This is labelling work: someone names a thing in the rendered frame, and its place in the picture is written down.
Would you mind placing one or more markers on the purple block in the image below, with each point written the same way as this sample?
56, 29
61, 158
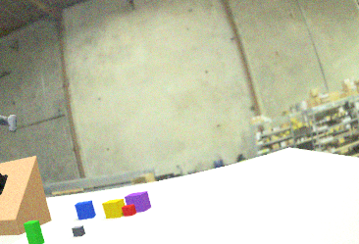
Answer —
140, 200

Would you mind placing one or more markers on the red block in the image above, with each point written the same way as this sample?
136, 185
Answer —
129, 210

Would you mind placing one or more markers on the green block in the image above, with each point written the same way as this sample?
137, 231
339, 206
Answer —
35, 239
32, 227

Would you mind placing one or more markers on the blue cube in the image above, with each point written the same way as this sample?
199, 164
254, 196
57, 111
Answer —
85, 210

